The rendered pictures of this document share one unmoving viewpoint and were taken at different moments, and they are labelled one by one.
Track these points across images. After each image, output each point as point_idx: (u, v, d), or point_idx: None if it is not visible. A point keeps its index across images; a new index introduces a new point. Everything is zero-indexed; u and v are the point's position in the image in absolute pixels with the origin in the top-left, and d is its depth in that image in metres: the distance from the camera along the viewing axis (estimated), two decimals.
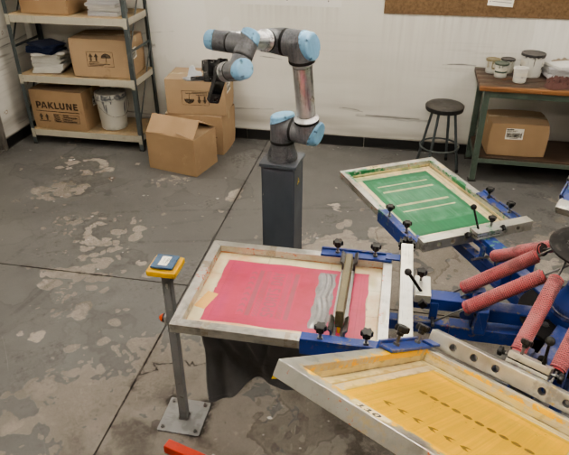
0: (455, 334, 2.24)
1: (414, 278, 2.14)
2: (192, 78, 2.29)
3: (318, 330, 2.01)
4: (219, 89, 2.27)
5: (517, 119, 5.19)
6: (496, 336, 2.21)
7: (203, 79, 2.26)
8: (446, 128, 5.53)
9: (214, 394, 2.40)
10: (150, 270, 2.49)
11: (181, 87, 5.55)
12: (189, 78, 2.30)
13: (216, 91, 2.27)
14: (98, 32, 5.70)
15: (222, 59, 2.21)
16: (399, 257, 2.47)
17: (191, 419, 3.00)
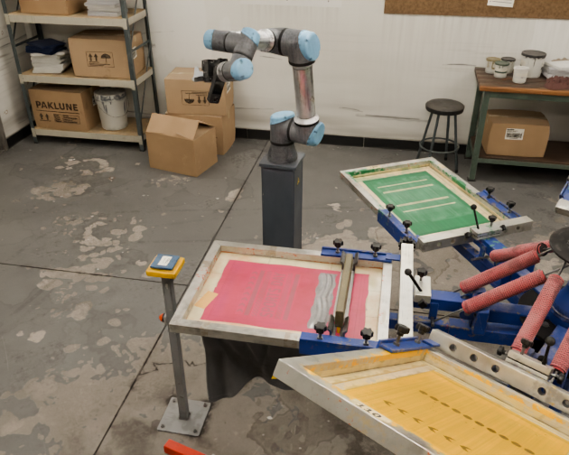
0: (455, 334, 2.24)
1: (414, 278, 2.14)
2: (195, 78, 2.31)
3: (318, 330, 2.01)
4: (219, 89, 2.27)
5: (517, 119, 5.19)
6: (496, 336, 2.21)
7: (201, 79, 2.27)
8: (446, 128, 5.53)
9: (214, 394, 2.40)
10: (150, 270, 2.49)
11: (181, 87, 5.55)
12: (193, 78, 2.33)
13: (216, 91, 2.27)
14: (98, 32, 5.70)
15: (222, 59, 2.21)
16: (399, 257, 2.47)
17: (191, 419, 3.00)
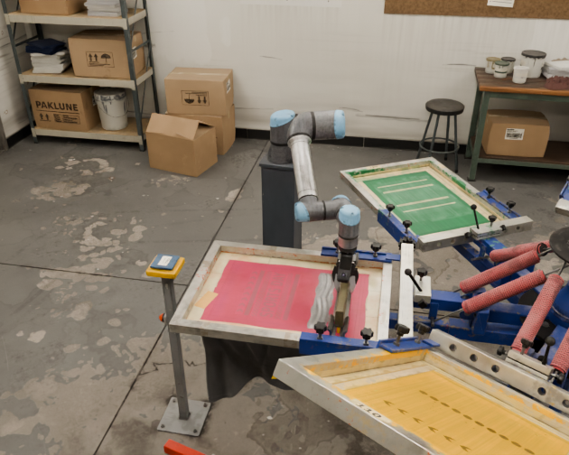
0: (455, 334, 2.24)
1: (414, 278, 2.14)
2: (333, 278, 2.26)
3: (318, 330, 2.01)
4: (346, 264, 2.16)
5: (517, 119, 5.19)
6: (496, 336, 2.21)
7: (333, 268, 2.23)
8: (446, 128, 5.53)
9: (214, 394, 2.40)
10: (150, 270, 2.49)
11: (181, 87, 5.55)
12: (333, 282, 2.27)
13: (343, 266, 2.16)
14: (98, 32, 5.70)
15: None
16: (399, 257, 2.47)
17: (191, 419, 3.00)
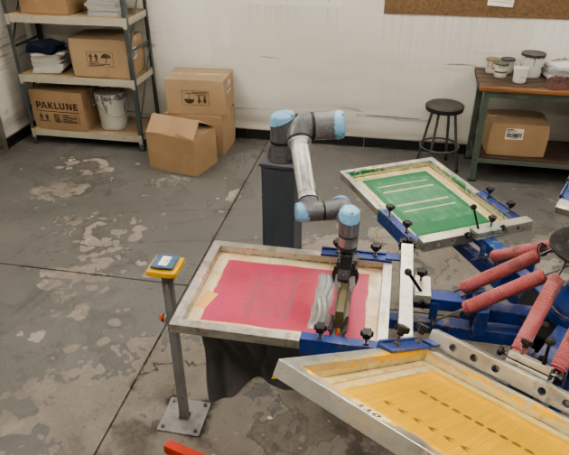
0: (455, 334, 2.24)
1: (414, 278, 2.14)
2: (334, 279, 2.26)
3: (318, 330, 2.01)
4: (346, 264, 2.16)
5: (517, 119, 5.19)
6: (496, 336, 2.21)
7: (333, 269, 2.22)
8: (446, 128, 5.53)
9: (214, 394, 2.40)
10: (150, 270, 2.49)
11: (181, 87, 5.55)
12: (334, 283, 2.27)
13: (343, 266, 2.16)
14: (98, 32, 5.70)
15: None
16: (399, 257, 2.47)
17: (191, 419, 3.00)
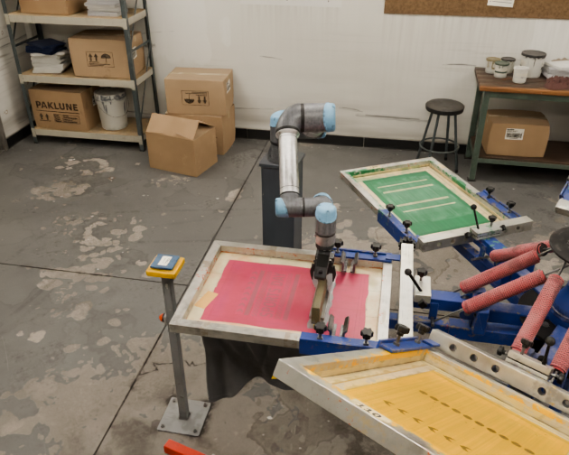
0: (455, 334, 2.24)
1: (414, 278, 2.14)
2: (312, 276, 2.28)
3: (318, 330, 2.01)
4: (323, 263, 2.18)
5: (517, 119, 5.19)
6: (496, 336, 2.21)
7: (312, 266, 2.24)
8: (446, 128, 5.53)
9: (214, 394, 2.40)
10: (150, 270, 2.49)
11: (181, 87, 5.55)
12: (312, 280, 2.29)
13: (320, 264, 2.17)
14: (98, 32, 5.70)
15: (325, 237, 2.25)
16: (399, 257, 2.47)
17: (191, 419, 3.00)
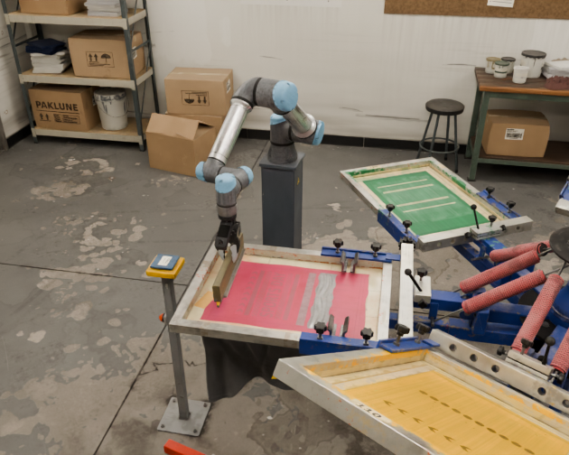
0: (455, 334, 2.24)
1: (414, 278, 2.14)
2: None
3: (318, 330, 2.01)
4: (224, 233, 2.19)
5: (517, 119, 5.19)
6: (496, 336, 2.21)
7: (215, 237, 2.26)
8: (446, 128, 5.53)
9: (214, 394, 2.40)
10: (150, 270, 2.49)
11: (181, 87, 5.55)
12: (219, 252, 2.30)
13: (221, 234, 2.19)
14: (98, 32, 5.70)
15: None
16: (399, 257, 2.47)
17: (191, 419, 3.00)
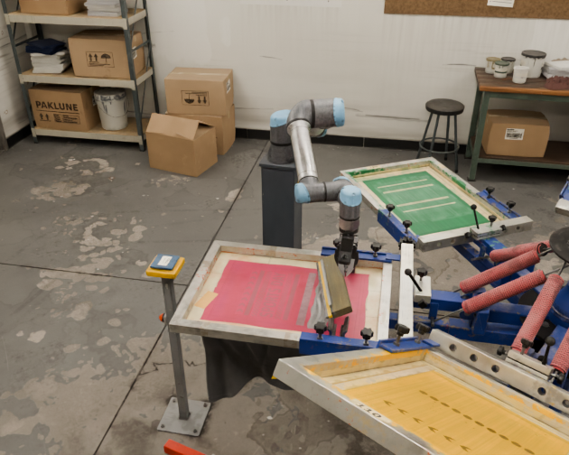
0: (455, 334, 2.24)
1: (414, 278, 2.14)
2: (337, 263, 2.22)
3: (318, 330, 2.01)
4: (347, 246, 2.12)
5: (517, 119, 5.19)
6: (496, 336, 2.21)
7: (335, 252, 2.19)
8: (446, 128, 5.53)
9: (214, 394, 2.40)
10: (150, 270, 2.49)
11: (181, 87, 5.55)
12: (338, 266, 2.23)
13: (344, 248, 2.12)
14: (98, 32, 5.70)
15: None
16: (399, 257, 2.47)
17: (191, 419, 3.00)
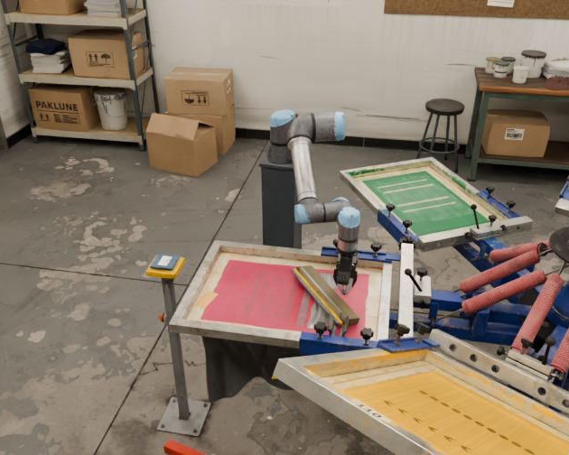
0: (455, 334, 2.24)
1: (414, 278, 2.14)
2: (336, 282, 2.27)
3: (318, 330, 2.01)
4: (346, 267, 2.17)
5: (517, 119, 5.19)
6: (496, 336, 2.21)
7: (333, 272, 2.23)
8: (446, 128, 5.53)
9: (214, 394, 2.40)
10: (150, 270, 2.49)
11: (181, 87, 5.55)
12: (337, 285, 2.27)
13: (343, 269, 2.17)
14: (98, 32, 5.70)
15: None
16: (399, 257, 2.47)
17: (191, 419, 3.00)
